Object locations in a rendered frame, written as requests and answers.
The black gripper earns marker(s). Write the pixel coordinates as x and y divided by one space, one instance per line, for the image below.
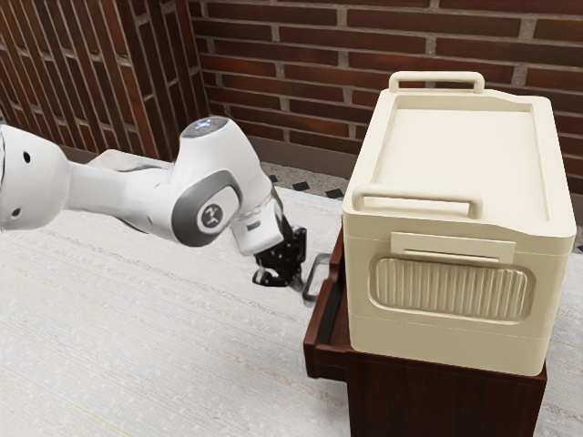
286 248

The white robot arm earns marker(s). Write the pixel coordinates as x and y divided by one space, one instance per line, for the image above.
136 191

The cream box with lid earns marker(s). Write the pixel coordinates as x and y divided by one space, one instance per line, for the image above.
455 227

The dark brown wooden cabinet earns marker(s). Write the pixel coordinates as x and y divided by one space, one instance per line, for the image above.
432 400

